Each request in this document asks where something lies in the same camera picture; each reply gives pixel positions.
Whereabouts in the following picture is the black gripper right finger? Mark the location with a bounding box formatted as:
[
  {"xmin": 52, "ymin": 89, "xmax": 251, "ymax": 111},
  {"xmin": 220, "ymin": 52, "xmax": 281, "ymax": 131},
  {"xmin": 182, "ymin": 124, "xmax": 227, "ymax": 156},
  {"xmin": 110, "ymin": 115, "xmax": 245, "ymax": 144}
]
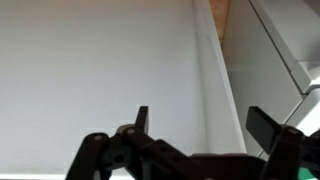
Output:
[{"xmin": 245, "ymin": 106, "xmax": 320, "ymax": 180}]

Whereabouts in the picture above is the white toy stove unit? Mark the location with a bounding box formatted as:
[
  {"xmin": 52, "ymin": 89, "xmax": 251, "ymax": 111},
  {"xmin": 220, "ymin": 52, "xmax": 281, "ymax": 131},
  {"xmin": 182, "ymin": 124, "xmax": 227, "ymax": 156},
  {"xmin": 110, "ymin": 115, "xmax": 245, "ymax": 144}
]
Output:
[{"xmin": 221, "ymin": 0, "xmax": 320, "ymax": 158}]

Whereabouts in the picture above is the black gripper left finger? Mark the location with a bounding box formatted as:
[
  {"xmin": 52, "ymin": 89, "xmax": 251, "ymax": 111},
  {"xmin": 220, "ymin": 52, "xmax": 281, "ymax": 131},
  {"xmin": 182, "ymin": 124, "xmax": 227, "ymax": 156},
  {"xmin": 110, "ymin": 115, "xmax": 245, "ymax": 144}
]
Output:
[{"xmin": 64, "ymin": 105, "xmax": 215, "ymax": 180}]

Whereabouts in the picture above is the white cabinet door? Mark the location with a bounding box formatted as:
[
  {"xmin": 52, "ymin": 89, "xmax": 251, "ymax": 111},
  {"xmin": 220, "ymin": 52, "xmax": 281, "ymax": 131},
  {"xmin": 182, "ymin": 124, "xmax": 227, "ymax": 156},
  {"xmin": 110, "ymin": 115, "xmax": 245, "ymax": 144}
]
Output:
[{"xmin": 0, "ymin": 0, "xmax": 248, "ymax": 180}]

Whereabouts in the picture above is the green flat disc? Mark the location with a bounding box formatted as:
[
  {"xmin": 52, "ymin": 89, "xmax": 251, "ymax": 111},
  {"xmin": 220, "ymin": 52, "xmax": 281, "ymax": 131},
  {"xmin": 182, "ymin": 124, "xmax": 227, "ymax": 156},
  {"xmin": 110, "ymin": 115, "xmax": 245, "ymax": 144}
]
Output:
[{"xmin": 297, "ymin": 167, "xmax": 318, "ymax": 180}]

